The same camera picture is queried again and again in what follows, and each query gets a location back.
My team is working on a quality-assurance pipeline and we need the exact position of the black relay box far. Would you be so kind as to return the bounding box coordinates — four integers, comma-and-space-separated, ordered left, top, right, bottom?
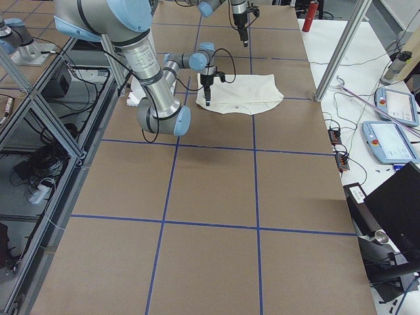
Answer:
327, 128, 342, 145

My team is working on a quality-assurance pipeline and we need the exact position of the reacher grabber stick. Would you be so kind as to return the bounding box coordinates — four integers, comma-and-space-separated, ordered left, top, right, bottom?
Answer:
336, 75, 420, 138

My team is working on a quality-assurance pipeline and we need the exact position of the cream long-sleeve cat shirt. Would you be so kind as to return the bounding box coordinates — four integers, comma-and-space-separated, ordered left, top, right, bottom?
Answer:
196, 74, 284, 116

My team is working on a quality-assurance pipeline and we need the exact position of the aluminium frame post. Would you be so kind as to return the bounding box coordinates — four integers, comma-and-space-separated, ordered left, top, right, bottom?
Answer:
314, 0, 372, 102

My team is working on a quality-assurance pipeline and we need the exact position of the black relay box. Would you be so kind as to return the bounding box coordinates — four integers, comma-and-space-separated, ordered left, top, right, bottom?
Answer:
327, 128, 342, 145
335, 151, 350, 173

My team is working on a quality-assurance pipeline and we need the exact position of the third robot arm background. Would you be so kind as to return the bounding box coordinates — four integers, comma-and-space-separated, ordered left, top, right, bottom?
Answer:
1, 16, 49, 66

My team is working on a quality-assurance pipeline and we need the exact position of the red cylinder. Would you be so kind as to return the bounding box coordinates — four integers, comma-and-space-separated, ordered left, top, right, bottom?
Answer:
302, 1, 319, 32

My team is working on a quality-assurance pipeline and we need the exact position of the far blue teach pendant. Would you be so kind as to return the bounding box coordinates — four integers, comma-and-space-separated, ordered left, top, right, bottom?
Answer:
375, 87, 419, 127

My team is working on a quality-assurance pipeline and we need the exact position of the blue teach pendant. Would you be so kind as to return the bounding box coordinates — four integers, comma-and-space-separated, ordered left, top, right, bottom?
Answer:
375, 87, 419, 127
362, 121, 419, 164

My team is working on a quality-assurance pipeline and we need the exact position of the black relay box near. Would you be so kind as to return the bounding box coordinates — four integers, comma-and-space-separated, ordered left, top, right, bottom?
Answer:
335, 151, 350, 173

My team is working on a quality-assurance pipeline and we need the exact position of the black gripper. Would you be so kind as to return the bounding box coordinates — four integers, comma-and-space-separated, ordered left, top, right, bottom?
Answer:
199, 67, 225, 106
232, 2, 260, 47

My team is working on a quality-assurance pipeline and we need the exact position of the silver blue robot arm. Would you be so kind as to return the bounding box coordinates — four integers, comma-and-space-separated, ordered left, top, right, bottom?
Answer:
175, 0, 260, 47
54, 0, 219, 137

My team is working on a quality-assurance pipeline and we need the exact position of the near blue teach pendant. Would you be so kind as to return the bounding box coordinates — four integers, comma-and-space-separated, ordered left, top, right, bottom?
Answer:
362, 121, 419, 164

